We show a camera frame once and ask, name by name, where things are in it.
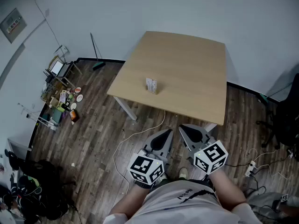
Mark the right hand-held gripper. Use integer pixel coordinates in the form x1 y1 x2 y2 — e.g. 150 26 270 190
178 123 229 175

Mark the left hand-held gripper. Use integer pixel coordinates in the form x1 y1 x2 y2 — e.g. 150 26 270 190
127 129 175 186

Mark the white printed paper packet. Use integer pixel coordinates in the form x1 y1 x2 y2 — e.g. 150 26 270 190
145 77 157 94

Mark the person's right forearm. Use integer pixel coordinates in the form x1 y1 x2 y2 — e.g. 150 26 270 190
206 169 248 212

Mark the person's left forearm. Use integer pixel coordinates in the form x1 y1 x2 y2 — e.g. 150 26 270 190
109 180 152 219

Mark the white table leg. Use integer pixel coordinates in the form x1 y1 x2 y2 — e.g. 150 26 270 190
113 96 138 121
205 122 218 133

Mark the person's left shoe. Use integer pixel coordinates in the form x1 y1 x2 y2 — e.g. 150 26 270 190
155 173 168 185

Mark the white power strip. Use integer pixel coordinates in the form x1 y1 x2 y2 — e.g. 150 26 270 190
244 161 257 177

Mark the person's grey shirt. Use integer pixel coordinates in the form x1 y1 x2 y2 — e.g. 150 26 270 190
102 180 264 224

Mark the light wooden table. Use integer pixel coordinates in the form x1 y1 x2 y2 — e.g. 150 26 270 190
107 31 228 126

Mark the green dustpan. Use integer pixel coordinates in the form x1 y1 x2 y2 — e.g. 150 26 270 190
258 93 270 105

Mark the black framed orange tray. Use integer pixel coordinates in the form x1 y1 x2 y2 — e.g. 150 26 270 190
69 109 80 123

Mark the green broom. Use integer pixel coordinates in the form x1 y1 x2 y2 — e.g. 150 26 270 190
90 32 106 71

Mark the black office chair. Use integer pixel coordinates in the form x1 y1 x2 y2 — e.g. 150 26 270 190
256 73 299 162

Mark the teal box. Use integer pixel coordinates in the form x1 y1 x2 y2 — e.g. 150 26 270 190
51 108 63 124

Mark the white stand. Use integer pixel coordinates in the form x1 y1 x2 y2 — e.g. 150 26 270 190
17 102 58 132

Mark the black swivel chair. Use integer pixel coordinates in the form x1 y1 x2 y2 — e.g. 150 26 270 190
23 159 78 220

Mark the open laptop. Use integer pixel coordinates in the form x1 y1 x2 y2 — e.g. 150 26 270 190
50 60 73 78

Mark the grey cabinet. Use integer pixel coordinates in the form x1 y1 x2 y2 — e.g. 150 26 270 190
7 138 33 161

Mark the white floor cable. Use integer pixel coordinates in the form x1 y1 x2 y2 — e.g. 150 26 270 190
112 110 166 196

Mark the white wall device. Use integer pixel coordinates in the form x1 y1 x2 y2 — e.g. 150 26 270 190
53 44 70 56

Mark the grey wall panel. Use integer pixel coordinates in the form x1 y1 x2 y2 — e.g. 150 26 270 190
0 7 28 44

